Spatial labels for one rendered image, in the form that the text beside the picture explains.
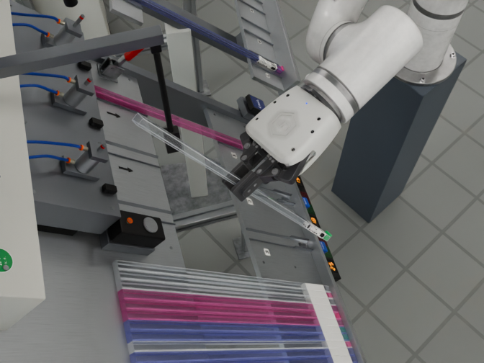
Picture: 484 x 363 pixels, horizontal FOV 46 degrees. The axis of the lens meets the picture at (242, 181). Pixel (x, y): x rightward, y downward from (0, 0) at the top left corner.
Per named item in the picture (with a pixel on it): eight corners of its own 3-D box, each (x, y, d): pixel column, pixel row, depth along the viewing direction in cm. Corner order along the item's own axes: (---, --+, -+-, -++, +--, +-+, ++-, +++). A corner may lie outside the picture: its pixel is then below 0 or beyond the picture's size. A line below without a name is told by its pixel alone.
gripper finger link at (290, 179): (311, 127, 78) (273, 135, 80) (310, 177, 75) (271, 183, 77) (314, 132, 79) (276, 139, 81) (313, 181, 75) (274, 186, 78)
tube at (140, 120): (321, 236, 103) (325, 232, 103) (326, 241, 102) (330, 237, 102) (131, 119, 63) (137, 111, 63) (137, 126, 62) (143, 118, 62)
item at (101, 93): (265, 153, 126) (270, 150, 125) (267, 158, 126) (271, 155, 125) (60, 77, 90) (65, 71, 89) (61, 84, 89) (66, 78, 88)
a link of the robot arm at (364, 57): (304, 56, 81) (346, 81, 74) (371, -8, 81) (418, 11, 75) (325, 93, 87) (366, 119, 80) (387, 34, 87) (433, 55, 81)
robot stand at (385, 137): (364, 162, 213) (412, 21, 153) (401, 193, 206) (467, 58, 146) (330, 191, 207) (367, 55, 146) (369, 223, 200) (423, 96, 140)
